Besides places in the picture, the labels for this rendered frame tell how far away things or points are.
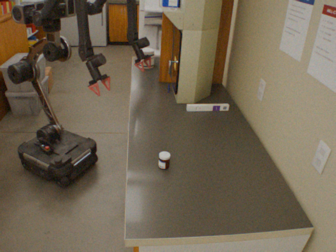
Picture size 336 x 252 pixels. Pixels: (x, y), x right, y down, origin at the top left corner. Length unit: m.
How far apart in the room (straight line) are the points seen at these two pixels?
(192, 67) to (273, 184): 0.86
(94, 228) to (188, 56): 1.41
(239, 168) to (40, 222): 1.61
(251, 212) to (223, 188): 0.16
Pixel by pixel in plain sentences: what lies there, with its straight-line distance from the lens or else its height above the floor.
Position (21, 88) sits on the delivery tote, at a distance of 3.76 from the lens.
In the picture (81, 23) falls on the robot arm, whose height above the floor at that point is 1.43.
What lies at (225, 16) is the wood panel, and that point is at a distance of 2.13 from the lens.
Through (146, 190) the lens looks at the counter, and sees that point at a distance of 1.17.
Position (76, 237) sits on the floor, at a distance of 2.25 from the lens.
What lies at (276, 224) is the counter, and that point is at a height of 0.94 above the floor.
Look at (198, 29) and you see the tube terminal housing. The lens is 1.72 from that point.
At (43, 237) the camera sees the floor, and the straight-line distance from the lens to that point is 2.30.
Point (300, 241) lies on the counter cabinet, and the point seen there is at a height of 0.86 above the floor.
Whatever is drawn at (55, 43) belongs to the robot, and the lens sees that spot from 2.25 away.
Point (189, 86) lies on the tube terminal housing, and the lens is 1.82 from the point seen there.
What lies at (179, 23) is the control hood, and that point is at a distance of 1.70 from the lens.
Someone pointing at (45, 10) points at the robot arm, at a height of 1.49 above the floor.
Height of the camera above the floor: 1.73
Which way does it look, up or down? 30 degrees down
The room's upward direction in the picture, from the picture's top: 4 degrees clockwise
